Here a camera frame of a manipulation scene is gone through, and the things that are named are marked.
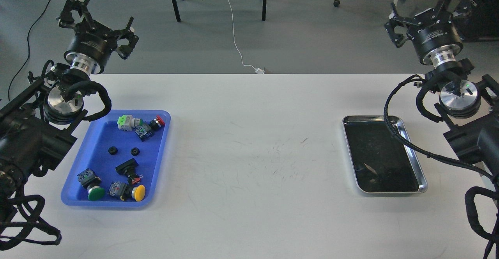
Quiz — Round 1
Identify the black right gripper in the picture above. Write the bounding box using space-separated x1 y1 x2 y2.
384 0 477 66

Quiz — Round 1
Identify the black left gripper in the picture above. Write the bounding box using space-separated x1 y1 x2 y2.
58 0 139 75

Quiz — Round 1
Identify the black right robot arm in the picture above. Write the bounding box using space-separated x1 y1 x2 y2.
383 0 499 259

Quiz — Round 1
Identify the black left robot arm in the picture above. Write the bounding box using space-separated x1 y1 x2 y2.
0 0 139 251

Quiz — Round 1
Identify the blue plastic tray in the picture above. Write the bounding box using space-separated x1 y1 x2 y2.
61 110 171 208

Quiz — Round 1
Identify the silver metal tray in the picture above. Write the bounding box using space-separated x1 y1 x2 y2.
342 115 428 196

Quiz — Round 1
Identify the black equipment case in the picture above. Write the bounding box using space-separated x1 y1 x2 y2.
455 0 499 42

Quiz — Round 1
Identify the green white push button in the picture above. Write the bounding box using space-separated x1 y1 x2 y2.
117 115 144 131

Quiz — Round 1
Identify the green mushroom push button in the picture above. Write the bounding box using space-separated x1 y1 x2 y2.
77 169 105 201

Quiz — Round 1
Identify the yellow mushroom push button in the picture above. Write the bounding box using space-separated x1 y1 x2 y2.
108 181 146 202

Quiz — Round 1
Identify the black cable on floor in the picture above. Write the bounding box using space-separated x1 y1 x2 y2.
7 0 86 102

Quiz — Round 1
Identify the red push button switch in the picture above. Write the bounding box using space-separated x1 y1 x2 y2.
134 115 165 142

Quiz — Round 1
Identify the black push button switch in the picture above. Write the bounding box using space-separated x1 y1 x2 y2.
115 158 142 185

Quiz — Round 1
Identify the white cable on floor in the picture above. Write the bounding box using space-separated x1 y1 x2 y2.
89 0 265 74

